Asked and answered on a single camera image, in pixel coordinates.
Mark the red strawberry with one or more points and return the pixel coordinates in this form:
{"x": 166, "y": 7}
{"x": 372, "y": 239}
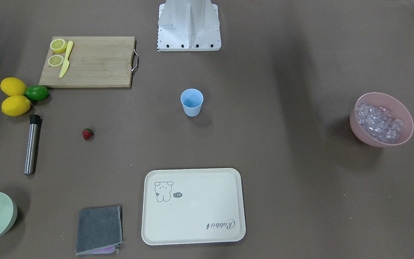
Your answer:
{"x": 87, "y": 133}

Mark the pile of clear ice cubes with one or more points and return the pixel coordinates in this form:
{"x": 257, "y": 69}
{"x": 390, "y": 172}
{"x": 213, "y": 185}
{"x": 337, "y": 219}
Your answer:
{"x": 377, "y": 122}

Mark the light blue plastic cup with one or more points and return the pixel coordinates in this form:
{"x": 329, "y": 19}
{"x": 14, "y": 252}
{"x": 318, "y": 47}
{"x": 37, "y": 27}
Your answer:
{"x": 192, "y": 101}

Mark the pink bowl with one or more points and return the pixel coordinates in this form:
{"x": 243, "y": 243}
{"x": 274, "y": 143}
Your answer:
{"x": 397, "y": 109}

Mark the cream rabbit tray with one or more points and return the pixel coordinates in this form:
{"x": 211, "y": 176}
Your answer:
{"x": 186, "y": 206}

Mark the wooden cutting board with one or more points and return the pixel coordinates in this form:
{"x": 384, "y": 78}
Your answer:
{"x": 95, "y": 61}

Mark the yellow plastic knife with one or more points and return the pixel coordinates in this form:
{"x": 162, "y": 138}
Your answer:
{"x": 66, "y": 63}

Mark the grey folded cloth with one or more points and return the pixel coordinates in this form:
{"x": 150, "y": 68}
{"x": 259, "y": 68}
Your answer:
{"x": 99, "y": 231}

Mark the upper lemon half slice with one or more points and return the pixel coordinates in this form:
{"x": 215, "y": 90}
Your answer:
{"x": 58, "y": 46}

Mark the lemon half slice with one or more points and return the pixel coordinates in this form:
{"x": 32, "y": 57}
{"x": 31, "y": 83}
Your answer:
{"x": 58, "y": 46}
{"x": 55, "y": 60}

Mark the lower lemon half slice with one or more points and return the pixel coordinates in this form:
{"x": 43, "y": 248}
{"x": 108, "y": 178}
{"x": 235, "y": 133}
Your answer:
{"x": 55, "y": 60}

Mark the green lime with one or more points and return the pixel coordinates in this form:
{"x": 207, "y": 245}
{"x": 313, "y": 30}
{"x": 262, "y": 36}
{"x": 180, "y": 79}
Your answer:
{"x": 36, "y": 92}

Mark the steel muddler black tip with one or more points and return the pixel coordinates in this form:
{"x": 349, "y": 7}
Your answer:
{"x": 35, "y": 122}

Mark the lower whole yellow lemon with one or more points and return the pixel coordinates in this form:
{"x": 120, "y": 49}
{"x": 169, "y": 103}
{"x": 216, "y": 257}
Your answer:
{"x": 15, "y": 105}

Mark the whole yellow lemon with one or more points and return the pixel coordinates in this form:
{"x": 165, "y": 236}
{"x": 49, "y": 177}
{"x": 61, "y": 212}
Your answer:
{"x": 12, "y": 86}
{"x": 15, "y": 105}

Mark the upper whole yellow lemon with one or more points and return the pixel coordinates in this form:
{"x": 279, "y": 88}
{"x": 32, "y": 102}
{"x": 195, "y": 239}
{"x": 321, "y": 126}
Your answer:
{"x": 12, "y": 86}

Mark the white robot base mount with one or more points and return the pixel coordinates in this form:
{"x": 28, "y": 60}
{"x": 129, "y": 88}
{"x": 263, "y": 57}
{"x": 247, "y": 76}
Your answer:
{"x": 188, "y": 25}

